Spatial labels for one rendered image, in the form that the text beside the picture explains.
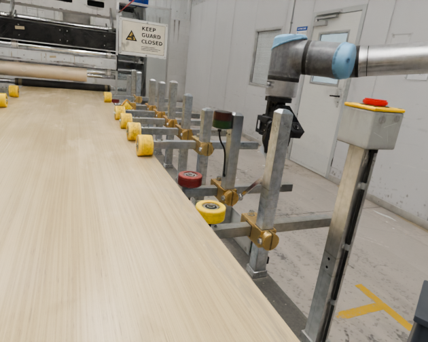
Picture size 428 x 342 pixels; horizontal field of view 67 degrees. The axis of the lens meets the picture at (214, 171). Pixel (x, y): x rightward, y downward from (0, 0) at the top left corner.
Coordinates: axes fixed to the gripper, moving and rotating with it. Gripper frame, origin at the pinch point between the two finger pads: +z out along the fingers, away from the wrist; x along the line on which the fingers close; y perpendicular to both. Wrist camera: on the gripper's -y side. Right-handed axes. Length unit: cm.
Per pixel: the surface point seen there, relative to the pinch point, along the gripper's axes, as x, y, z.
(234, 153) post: 7.7, 10.9, -0.2
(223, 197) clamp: 10.4, 9.1, 14.2
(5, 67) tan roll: 110, 267, -5
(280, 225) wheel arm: 0.3, -9.9, 15.7
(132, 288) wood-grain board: 47, -36, 9
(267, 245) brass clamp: 8.9, -16.9, 17.2
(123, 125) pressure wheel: 33, 88, 7
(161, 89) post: 9, 111, -10
